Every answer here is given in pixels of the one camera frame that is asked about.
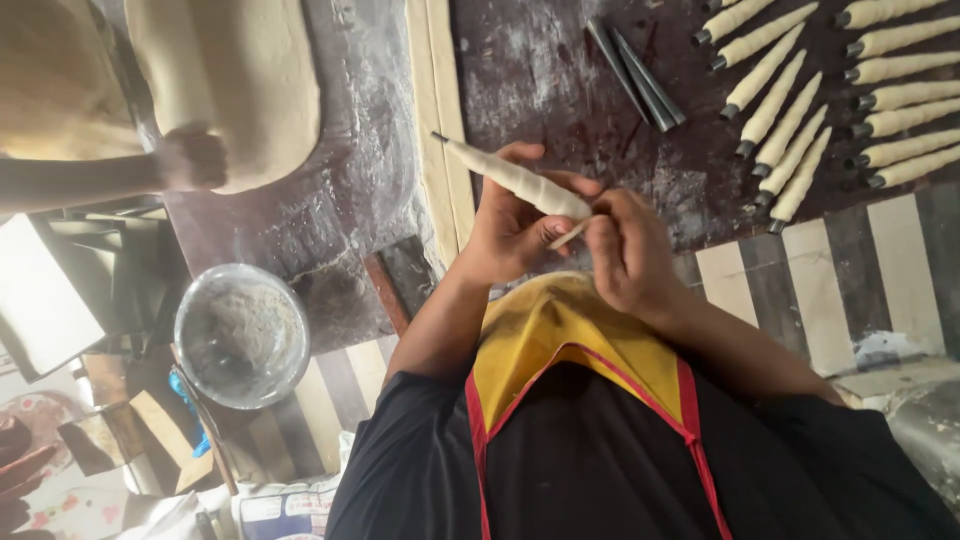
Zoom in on long flat dough strip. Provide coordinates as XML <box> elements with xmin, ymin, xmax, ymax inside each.
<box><xmin>405</xmin><ymin>0</ymin><xmax>478</xmax><ymax>267</ymax></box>

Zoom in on brown wooden bar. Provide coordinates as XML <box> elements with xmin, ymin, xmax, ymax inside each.
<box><xmin>363</xmin><ymin>251</ymin><xmax>414</xmax><ymax>340</ymax></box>

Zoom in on single dough cone mold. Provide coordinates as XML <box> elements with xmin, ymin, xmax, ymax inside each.
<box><xmin>430</xmin><ymin>131</ymin><xmax>595</xmax><ymax>251</ymax></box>

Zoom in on bare metal cone mold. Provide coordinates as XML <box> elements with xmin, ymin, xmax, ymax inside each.
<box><xmin>609</xmin><ymin>27</ymin><xmax>688</xmax><ymax>134</ymax></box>
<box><xmin>585</xmin><ymin>18</ymin><xmax>652</xmax><ymax>125</ymax></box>

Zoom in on steel bowl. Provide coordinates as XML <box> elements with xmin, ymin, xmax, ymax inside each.
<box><xmin>173</xmin><ymin>262</ymin><xmax>312</xmax><ymax>411</ymax></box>

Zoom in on flour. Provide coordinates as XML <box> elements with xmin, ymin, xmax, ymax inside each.
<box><xmin>191</xmin><ymin>283</ymin><xmax>303</xmax><ymax>391</ymax></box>

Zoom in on yellow red-trimmed apron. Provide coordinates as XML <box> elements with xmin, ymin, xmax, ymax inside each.
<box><xmin>463</xmin><ymin>270</ymin><xmax>735</xmax><ymax>540</ymax></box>

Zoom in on dark metal trays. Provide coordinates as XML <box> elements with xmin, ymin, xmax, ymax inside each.
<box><xmin>33</xmin><ymin>196</ymin><xmax>190</xmax><ymax>363</ymax></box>

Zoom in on wooden stick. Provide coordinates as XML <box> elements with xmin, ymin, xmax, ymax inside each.
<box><xmin>171</xmin><ymin>363</ymin><xmax>240</xmax><ymax>498</ymax></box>

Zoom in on large rolled dough sheet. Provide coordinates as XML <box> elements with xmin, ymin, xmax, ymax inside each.
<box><xmin>123</xmin><ymin>0</ymin><xmax>324</xmax><ymax>196</ymax></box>

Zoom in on person's right hand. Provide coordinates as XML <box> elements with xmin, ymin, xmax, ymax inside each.
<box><xmin>582</xmin><ymin>187</ymin><xmax>696</xmax><ymax>321</ymax></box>

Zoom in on white flat board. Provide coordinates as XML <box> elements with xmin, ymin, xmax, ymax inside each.
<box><xmin>0</xmin><ymin>213</ymin><xmax>108</xmax><ymax>378</ymax></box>

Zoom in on rows of dough covered cones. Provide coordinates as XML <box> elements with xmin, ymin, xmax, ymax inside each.
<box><xmin>690</xmin><ymin>0</ymin><xmax>960</xmax><ymax>236</ymax></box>

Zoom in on person's left hand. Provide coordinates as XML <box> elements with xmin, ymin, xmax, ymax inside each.
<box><xmin>461</xmin><ymin>141</ymin><xmax>605</xmax><ymax>288</ymax></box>

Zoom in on striped table cover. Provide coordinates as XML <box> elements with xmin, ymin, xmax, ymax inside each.
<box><xmin>243</xmin><ymin>183</ymin><xmax>960</xmax><ymax>485</ymax></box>

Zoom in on black shirt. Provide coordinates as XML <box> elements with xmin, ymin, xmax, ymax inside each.
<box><xmin>324</xmin><ymin>360</ymin><xmax>960</xmax><ymax>540</ymax></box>

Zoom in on floral cloth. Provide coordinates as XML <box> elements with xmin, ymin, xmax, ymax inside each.
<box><xmin>0</xmin><ymin>390</ymin><xmax>132</xmax><ymax>540</ymax></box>

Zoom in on grey plastic bag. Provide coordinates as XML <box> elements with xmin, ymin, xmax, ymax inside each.
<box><xmin>831</xmin><ymin>358</ymin><xmax>960</xmax><ymax>515</ymax></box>

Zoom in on white printed sack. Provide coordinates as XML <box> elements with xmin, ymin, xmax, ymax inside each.
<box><xmin>231</xmin><ymin>476</ymin><xmax>342</xmax><ymax>540</ymax></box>

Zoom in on blue plastic tool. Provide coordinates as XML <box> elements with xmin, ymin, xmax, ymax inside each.
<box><xmin>168</xmin><ymin>370</ymin><xmax>213</xmax><ymax>459</ymax></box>

